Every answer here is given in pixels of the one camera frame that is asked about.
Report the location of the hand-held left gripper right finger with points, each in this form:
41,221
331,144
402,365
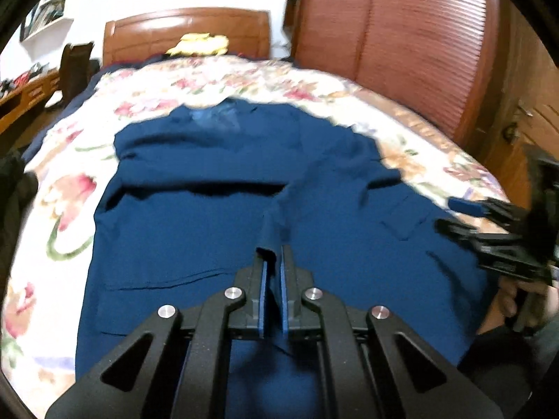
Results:
284,297

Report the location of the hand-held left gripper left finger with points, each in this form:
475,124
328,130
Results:
262,301

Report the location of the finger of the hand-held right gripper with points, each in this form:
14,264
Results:
467,207
463,231

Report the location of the navy blue blazer jacket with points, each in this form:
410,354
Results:
196,227

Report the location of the person's right forearm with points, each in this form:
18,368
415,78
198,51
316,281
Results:
502,358

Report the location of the person's right hand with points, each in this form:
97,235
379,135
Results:
506,301

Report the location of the wooden door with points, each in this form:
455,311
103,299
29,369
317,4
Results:
537,96

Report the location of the wooden louvered wardrobe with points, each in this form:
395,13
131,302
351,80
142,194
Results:
393,30

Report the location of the floral blanket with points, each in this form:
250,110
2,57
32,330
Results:
65,192

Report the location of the yellow plush toy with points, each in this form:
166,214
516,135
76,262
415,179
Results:
196,44

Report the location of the black garment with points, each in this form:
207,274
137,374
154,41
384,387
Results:
13,192

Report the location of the small white object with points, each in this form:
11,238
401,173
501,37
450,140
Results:
54,101

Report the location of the wooden bed headboard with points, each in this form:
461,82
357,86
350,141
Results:
144,30

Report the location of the dark brown chair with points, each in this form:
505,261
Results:
76,70

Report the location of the wooden desk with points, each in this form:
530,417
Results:
26,96

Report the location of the red basket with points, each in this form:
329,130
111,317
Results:
22,80

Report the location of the row of books and folders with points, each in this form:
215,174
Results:
43,15

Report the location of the white wall shelf unit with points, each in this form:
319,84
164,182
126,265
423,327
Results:
48,13

